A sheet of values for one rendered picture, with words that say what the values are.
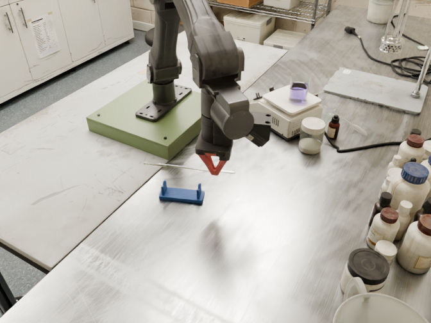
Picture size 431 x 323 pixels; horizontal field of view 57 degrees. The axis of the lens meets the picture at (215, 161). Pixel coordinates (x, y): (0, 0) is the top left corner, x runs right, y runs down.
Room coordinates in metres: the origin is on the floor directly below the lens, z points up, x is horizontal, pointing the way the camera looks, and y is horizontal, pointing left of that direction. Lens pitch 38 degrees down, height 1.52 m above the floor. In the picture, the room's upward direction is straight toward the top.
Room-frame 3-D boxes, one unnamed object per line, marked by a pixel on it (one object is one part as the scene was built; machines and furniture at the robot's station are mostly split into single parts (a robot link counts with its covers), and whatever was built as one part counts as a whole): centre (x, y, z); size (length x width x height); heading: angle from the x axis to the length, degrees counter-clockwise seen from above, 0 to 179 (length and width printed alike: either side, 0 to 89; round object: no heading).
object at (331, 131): (0.90, -0.32, 0.94); 0.03 x 0.03 x 0.07
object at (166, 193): (0.66, 0.08, 0.92); 0.10 x 0.03 x 0.04; 82
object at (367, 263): (0.42, -0.26, 0.94); 0.07 x 0.07 x 0.07
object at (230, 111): (0.61, -0.02, 1.19); 0.12 x 0.09 x 0.12; 23
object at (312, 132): (0.84, -0.25, 0.94); 0.06 x 0.06 x 0.08
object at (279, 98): (0.96, -0.21, 0.98); 0.12 x 0.12 x 0.01; 36
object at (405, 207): (0.54, -0.36, 0.94); 0.03 x 0.03 x 0.09
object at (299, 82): (0.94, -0.22, 1.02); 0.06 x 0.05 x 0.08; 147
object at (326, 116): (0.99, -0.33, 0.91); 0.06 x 0.06 x 0.02
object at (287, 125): (0.98, -0.19, 0.94); 0.22 x 0.13 x 0.08; 36
